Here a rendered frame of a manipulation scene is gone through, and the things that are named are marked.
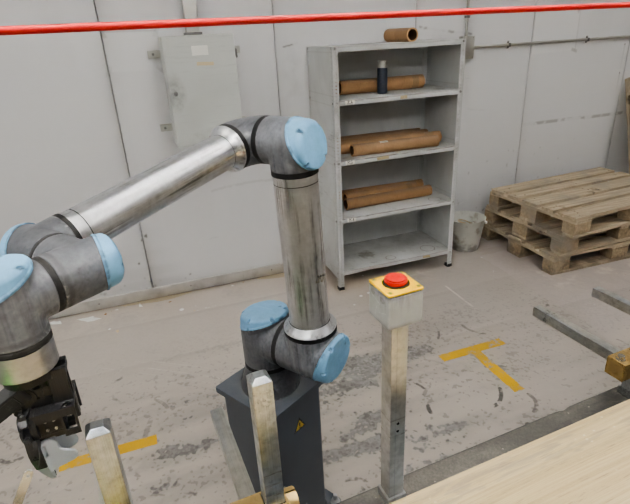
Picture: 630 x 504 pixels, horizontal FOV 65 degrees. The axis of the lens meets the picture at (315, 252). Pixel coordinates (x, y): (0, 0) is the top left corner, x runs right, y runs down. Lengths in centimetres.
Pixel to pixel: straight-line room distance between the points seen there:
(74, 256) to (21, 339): 14
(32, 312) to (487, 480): 78
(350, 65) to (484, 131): 127
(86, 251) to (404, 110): 313
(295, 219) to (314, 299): 23
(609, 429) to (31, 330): 102
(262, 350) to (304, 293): 27
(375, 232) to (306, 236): 268
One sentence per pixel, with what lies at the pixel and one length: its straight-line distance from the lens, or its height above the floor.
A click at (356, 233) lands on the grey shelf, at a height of 21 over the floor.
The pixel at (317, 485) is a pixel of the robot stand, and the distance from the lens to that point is 194.
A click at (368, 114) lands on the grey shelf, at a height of 109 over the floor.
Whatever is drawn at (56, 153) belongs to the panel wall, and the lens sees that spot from 332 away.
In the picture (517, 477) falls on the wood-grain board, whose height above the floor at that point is 90.
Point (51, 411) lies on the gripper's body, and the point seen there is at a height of 112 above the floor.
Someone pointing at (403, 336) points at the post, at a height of 112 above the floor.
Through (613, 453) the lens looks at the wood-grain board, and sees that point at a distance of 111.
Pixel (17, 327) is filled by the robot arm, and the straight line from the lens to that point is 79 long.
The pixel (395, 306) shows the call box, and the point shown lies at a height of 120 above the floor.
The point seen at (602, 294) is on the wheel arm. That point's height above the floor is 82.
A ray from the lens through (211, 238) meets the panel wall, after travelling 349.
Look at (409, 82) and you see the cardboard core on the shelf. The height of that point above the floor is 130.
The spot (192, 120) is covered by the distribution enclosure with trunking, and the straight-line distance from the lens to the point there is 305.
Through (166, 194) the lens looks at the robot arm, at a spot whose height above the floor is 134.
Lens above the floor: 162
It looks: 24 degrees down
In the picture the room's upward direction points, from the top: 3 degrees counter-clockwise
